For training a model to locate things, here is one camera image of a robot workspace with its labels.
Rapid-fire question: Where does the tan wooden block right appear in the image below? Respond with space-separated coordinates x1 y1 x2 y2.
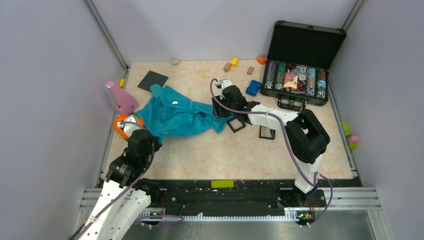
246 66 255 75

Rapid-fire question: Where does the black folded frame stand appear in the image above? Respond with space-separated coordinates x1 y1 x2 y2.
258 126 276 140

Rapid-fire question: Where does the tan wooden block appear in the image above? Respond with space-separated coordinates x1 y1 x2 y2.
223 62 232 73
246 66 255 75

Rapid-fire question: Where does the green label strip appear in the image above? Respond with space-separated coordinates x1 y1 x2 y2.
210 179 235 189

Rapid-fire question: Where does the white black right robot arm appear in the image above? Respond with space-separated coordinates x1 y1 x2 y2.
209 78 331 206

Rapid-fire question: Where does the green pink toy pile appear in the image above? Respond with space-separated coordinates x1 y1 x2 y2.
341 121 361 150

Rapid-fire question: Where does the pink plastic toy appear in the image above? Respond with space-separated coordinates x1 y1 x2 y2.
105 81 140 115

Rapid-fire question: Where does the black poker chip case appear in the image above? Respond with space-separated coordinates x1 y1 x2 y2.
260 20 347 111

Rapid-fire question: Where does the small beige letter cube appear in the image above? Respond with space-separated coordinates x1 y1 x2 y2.
171 59 180 66

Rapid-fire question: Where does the teal garment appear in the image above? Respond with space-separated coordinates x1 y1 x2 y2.
136 84 228 143

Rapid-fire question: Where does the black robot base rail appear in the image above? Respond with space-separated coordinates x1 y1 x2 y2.
150 179 327 217

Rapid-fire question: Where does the blue toy car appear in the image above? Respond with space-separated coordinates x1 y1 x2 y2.
245 80 262 97

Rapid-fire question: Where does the tan wooden block left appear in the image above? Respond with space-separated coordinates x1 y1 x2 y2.
223 62 232 73

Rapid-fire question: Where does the small yellow block at wall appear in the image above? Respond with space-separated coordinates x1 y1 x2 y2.
119 78 126 88

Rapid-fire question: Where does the orange plastic toy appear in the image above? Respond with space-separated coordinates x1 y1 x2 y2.
113 114 145 141

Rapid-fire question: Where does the orange tape roll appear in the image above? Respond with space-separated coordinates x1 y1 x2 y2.
256 55 268 65

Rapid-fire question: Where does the black square frame left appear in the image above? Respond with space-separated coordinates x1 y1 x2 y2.
226 117 246 133

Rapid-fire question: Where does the black lego baseplate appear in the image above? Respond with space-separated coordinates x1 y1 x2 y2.
137 70 169 92

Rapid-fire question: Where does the yellow wooden block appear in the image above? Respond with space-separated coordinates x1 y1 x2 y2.
230 57 238 68

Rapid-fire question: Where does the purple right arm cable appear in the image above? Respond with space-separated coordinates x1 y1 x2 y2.
209 78 334 228

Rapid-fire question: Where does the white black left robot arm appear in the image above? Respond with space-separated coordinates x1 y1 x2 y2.
73 114 162 240

